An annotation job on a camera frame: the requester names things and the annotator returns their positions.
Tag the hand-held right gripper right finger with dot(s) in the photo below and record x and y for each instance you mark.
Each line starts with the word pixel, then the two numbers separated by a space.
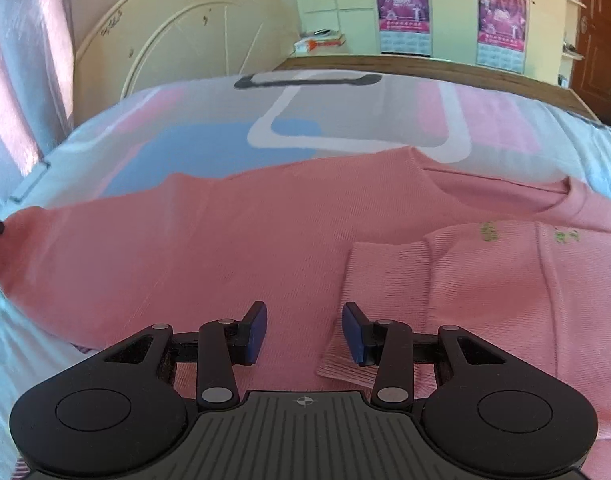
pixel 352 334

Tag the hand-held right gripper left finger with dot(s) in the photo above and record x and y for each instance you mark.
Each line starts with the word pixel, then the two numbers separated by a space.
pixel 258 334

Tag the pink knit sweater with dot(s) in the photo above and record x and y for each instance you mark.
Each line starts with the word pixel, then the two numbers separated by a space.
pixel 235 240

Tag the pink curtain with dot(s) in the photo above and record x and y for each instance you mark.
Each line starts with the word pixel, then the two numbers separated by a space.
pixel 20 60

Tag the printed bed sheet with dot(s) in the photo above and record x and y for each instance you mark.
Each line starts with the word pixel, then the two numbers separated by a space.
pixel 335 115

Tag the cream bed headboard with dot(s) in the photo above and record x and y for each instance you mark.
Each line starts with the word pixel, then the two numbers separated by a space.
pixel 185 30

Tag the white and orange box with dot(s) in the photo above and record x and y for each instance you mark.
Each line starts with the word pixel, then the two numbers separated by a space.
pixel 305 46

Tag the flat red book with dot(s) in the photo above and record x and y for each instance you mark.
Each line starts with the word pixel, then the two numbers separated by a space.
pixel 330 40

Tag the cream wardrobe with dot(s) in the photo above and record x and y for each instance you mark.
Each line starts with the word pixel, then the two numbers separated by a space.
pixel 450 10

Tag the cream corner shelf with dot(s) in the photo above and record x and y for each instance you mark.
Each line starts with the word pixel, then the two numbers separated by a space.
pixel 573 52

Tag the brown wooden door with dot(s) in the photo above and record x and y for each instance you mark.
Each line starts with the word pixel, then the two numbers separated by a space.
pixel 603 35

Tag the wooden bed frame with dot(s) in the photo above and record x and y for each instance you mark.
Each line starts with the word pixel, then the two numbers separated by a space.
pixel 435 67

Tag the pink wall calendar poster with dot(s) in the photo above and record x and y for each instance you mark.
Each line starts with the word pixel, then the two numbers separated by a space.
pixel 403 10
pixel 503 25

